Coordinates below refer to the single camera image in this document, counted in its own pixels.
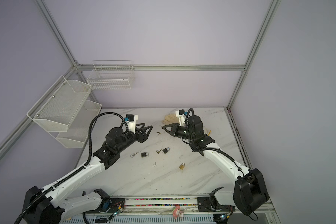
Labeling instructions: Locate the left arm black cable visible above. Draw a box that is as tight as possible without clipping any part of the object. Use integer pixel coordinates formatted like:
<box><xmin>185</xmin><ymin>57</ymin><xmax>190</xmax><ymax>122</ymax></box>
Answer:
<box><xmin>13</xmin><ymin>111</ymin><xmax>127</xmax><ymax>224</ymax></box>

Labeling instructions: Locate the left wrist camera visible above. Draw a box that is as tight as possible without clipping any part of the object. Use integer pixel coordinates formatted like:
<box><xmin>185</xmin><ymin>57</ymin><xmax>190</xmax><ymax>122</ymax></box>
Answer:
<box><xmin>125</xmin><ymin>113</ymin><xmax>138</xmax><ymax>134</ymax></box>

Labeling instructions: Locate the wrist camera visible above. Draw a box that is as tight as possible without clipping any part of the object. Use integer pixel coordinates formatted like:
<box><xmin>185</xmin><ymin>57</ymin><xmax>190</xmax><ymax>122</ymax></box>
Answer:
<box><xmin>125</xmin><ymin>113</ymin><xmax>138</xmax><ymax>134</ymax></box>
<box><xmin>175</xmin><ymin>109</ymin><xmax>187</xmax><ymax>127</ymax></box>

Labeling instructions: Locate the white wire basket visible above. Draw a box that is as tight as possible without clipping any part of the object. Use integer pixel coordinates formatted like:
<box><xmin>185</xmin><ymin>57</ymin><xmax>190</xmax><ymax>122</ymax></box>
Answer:
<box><xmin>86</xmin><ymin>60</ymin><xmax>135</xmax><ymax>91</ymax></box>

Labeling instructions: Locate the white knit glove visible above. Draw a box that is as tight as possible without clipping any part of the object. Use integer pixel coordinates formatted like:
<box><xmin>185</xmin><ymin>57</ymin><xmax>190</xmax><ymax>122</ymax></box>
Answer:
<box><xmin>203</xmin><ymin>127</ymin><xmax>212</xmax><ymax>136</ymax></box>

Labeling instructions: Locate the pink toy figure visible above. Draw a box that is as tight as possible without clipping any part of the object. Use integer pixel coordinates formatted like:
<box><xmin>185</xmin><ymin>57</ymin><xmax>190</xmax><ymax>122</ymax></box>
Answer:
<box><xmin>172</xmin><ymin>205</ymin><xmax>184</xmax><ymax>219</ymax></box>

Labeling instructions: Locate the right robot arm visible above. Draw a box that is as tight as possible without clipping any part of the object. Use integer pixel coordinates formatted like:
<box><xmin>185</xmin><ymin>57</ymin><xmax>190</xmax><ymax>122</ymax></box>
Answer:
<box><xmin>162</xmin><ymin>115</ymin><xmax>269</xmax><ymax>216</ymax></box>

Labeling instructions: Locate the white mesh two-tier shelf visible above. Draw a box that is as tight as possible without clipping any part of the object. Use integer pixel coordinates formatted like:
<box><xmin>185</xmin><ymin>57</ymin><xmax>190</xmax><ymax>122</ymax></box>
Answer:
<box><xmin>27</xmin><ymin>76</ymin><xmax>102</xmax><ymax>148</ymax></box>

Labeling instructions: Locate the aluminium front rail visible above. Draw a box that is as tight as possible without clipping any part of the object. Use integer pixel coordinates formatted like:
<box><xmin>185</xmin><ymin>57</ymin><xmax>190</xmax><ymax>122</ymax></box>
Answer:
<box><xmin>58</xmin><ymin>194</ymin><xmax>282</xmax><ymax>224</ymax></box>

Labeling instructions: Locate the black padlock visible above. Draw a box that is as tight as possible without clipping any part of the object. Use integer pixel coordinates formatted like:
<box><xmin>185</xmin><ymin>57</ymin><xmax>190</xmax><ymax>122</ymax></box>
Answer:
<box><xmin>162</xmin><ymin>147</ymin><xmax>170</xmax><ymax>154</ymax></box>
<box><xmin>141</xmin><ymin>152</ymin><xmax>149</xmax><ymax>158</ymax></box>

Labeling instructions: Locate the brass padlock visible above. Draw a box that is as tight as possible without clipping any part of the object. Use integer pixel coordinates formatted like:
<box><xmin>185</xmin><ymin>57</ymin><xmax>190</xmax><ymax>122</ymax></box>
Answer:
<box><xmin>179</xmin><ymin>163</ymin><xmax>185</xmax><ymax>170</ymax></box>

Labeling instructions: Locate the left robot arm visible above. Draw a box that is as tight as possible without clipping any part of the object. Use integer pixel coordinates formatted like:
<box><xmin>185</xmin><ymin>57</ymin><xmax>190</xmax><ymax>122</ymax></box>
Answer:
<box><xmin>16</xmin><ymin>123</ymin><xmax>153</xmax><ymax>224</ymax></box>

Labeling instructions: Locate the right black padlock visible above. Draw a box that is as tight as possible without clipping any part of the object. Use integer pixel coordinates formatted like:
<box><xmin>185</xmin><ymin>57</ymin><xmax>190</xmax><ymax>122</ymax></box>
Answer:
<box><xmin>162</xmin><ymin>147</ymin><xmax>170</xmax><ymax>154</ymax></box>

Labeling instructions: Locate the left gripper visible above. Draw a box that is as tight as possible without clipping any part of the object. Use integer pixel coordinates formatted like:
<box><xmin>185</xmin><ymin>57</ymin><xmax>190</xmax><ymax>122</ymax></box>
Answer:
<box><xmin>116</xmin><ymin>123</ymin><xmax>152</xmax><ymax>154</ymax></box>

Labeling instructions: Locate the cream leather glove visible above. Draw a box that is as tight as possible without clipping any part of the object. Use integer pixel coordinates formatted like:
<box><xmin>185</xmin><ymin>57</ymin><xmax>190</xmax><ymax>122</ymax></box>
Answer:
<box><xmin>162</xmin><ymin>113</ymin><xmax>179</xmax><ymax>125</ymax></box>

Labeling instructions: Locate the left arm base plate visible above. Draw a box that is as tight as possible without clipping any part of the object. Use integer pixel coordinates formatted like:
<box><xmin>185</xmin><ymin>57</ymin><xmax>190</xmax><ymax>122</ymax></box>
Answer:
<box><xmin>99</xmin><ymin>198</ymin><xmax>125</xmax><ymax>213</ymax></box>

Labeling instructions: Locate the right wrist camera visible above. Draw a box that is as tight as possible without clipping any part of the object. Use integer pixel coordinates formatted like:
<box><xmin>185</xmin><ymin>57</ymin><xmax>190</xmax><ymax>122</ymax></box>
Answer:
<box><xmin>175</xmin><ymin>109</ymin><xmax>187</xmax><ymax>127</ymax></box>

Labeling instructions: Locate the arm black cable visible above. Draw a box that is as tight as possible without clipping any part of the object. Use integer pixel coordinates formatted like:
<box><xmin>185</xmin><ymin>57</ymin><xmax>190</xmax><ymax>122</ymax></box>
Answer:
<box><xmin>13</xmin><ymin>111</ymin><xmax>127</xmax><ymax>224</ymax></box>
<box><xmin>181</xmin><ymin>107</ymin><xmax>259</xmax><ymax>222</ymax></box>

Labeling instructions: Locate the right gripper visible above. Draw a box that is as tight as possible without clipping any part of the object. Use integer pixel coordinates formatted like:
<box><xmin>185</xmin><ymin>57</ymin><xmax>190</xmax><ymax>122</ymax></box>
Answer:
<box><xmin>161</xmin><ymin>124</ymin><xmax>194</xmax><ymax>141</ymax></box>

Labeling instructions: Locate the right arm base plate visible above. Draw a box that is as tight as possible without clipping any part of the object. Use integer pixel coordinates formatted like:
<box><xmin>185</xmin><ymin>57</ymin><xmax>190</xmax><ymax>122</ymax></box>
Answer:
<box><xmin>197</xmin><ymin>197</ymin><xmax>236</xmax><ymax>212</ymax></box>

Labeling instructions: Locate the left black padlock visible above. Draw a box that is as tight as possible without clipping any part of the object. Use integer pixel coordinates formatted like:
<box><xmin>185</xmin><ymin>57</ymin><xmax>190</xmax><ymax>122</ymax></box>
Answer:
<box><xmin>141</xmin><ymin>152</ymin><xmax>149</xmax><ymax>158</ymax></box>

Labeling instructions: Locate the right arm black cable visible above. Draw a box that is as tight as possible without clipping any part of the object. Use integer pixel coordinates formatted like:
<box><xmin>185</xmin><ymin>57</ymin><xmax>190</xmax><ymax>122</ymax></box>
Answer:
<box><xmin>181</xmin><ymin>107</ymin><xmax>259</xmax><ymax>222</ymax></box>

